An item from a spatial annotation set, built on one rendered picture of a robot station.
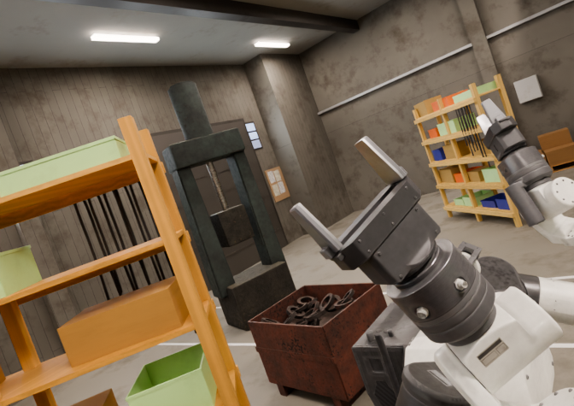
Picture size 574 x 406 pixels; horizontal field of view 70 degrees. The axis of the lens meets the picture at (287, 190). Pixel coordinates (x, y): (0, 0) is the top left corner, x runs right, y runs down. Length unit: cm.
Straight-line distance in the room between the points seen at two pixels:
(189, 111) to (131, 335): 380
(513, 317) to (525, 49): 991
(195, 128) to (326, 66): 689
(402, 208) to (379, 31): 1086
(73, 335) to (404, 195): 217
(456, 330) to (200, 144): 522
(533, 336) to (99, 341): 215
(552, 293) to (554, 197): 21
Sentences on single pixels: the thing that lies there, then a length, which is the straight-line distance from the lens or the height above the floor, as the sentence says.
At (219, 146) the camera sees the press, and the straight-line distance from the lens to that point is 565.
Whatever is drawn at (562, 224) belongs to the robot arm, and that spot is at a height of 142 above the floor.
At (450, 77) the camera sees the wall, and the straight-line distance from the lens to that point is 1062.
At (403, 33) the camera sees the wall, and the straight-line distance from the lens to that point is 1101.
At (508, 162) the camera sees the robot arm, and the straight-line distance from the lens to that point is 104.
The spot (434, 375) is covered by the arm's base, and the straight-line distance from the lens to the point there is 70.
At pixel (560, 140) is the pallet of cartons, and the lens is 977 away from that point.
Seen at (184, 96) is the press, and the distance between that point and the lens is 572.
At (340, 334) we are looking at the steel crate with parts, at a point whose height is 53.
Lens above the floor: 173
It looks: 2 degrees down
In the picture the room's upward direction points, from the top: 20 degrees counter-clockwise
